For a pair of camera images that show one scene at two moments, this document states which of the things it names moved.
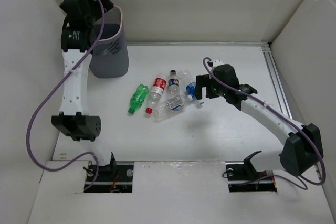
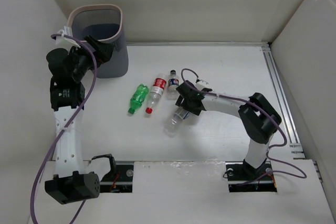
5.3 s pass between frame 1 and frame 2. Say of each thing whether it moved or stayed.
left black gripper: moved
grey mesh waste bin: stayed
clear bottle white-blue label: moved
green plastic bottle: stayed
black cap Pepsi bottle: stayed
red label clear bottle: stayed
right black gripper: moved
